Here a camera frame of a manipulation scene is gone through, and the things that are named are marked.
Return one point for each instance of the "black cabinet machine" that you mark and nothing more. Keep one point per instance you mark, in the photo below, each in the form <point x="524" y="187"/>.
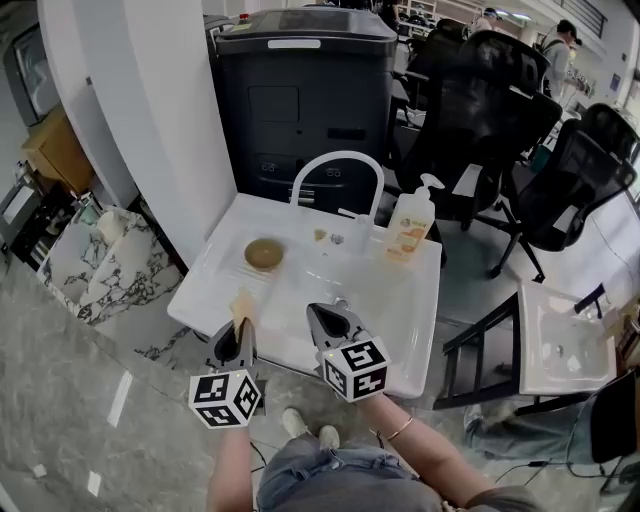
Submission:
<point x="300" y="75"/>

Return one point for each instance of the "brown bowl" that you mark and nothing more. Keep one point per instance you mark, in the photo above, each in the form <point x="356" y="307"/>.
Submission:
<point x="264" y="254"/>

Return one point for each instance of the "person's blue jeans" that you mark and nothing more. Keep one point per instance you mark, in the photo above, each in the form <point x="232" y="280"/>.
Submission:
<point x="310" y="470"/>

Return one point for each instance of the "white sink basin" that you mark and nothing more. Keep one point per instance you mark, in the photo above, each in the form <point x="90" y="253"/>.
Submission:
<point x="300" y="280"/>

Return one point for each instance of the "black faucet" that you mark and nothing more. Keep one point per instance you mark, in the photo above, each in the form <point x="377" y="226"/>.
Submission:
<point x="590" y="299"/>

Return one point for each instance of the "small tan object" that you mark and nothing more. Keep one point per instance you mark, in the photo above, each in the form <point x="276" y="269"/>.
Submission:
<point x="320" y="235"/>

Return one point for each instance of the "wooden cabinet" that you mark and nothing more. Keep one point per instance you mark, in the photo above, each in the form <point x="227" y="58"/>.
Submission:
<point x="57" y="150"/>

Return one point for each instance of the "person's grey shirt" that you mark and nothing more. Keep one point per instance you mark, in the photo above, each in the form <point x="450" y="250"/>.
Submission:
<point x="380" y="500"/>

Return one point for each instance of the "person's white right shoe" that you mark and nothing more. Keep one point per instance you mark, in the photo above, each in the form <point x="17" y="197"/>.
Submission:
<point x="328" y="436"/>

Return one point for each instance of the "cream cup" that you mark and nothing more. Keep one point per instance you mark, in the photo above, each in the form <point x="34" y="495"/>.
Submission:
<point x="109" y="226"/>

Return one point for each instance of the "grey monitor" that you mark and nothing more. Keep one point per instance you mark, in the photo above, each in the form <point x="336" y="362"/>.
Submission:
<point x="32" y="75"/>

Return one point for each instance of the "black shelf rack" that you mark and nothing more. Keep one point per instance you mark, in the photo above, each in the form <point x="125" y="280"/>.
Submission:
<point x="25" y="220"/>

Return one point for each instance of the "small white sink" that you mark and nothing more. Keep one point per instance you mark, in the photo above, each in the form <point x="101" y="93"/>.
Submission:
<point x="555" y="350"/>

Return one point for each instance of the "small grey object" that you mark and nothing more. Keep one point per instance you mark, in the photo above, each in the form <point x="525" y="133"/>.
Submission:
<point x="336" y="239"/>

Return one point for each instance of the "person's left forearm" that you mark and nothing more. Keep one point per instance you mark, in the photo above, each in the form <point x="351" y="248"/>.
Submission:
<point x="230" y="470"/>

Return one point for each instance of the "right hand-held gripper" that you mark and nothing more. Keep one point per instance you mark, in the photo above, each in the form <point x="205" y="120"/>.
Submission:
<point x="355" y="370"/>

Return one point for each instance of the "marble pattern sink unit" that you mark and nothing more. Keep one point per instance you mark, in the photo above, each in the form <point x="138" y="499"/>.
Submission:
<point x="120" y="270"/>

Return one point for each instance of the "person's white shoe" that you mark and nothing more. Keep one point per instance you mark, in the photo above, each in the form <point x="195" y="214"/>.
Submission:
<point x="328" y="436"/>
<point x="295" y="422"/>

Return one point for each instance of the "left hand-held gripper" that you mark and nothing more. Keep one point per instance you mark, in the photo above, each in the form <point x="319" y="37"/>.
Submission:
<point x="225" y="400"/>

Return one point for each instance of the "person's white left shoe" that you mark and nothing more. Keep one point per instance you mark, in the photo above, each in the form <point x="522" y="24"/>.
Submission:
<point x="295" y="422"/>

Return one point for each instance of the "white arched faucet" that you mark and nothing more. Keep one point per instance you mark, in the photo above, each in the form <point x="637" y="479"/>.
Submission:
<point x="340" y="156"/>

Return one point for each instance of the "yellow sponge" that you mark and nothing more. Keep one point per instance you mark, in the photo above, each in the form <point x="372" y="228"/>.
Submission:
<point x="243" y="305"/>

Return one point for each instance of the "person's right forearm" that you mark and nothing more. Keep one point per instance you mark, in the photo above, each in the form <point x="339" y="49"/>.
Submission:
<point x="430" y="450"/>

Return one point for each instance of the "orange label soap bottle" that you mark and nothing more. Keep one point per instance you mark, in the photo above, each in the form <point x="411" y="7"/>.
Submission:
<point x="407" y="235"/>

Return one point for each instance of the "black metal stand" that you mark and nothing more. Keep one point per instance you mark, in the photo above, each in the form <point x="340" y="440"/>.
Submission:
<point x="480" y="327"/>

